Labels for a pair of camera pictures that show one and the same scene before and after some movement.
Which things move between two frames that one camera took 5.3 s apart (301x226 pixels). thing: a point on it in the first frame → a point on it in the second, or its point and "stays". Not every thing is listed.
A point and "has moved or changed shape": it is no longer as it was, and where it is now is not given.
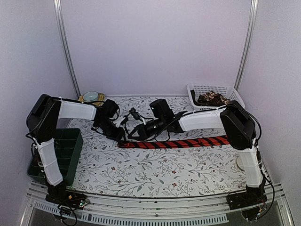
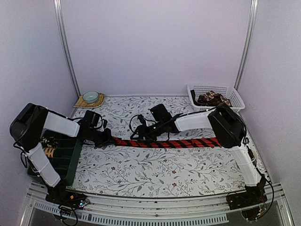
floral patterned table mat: [104, 168] stays
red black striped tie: [173, 143] has moved or changed shape
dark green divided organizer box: [68, 143] stays
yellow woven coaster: [100, 99] stays
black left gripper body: [109, 131] → [99, 139]
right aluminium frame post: [253, 14] stays
